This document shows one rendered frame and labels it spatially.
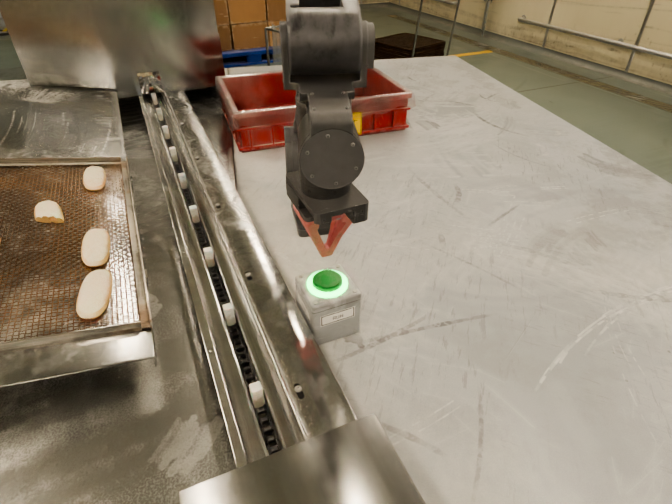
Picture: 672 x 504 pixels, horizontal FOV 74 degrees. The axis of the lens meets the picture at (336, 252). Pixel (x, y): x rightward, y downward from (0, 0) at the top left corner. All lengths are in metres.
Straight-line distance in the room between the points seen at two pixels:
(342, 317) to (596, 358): 0.34
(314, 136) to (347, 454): 0.27
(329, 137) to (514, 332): 0.42
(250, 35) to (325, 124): 4.95
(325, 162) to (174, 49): 1.14
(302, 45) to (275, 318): 0.34
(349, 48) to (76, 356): 0.44
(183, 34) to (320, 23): 1.08
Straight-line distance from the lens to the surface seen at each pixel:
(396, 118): 1.26
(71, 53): 1.49
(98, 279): 0.67
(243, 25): 5.28
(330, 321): 0.60
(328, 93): 0.42
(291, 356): 0.56
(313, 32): 0.43
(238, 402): 0.54
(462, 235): 0.85
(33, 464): 0.62
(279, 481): 0.41
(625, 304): 0.81
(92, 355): 0.58
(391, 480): 0.42
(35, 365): 0.59
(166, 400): 0.61
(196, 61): 1.51
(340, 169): 0.40
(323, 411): 0.51
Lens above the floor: 1.29
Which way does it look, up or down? 37 degrees down
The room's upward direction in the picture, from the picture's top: straight up
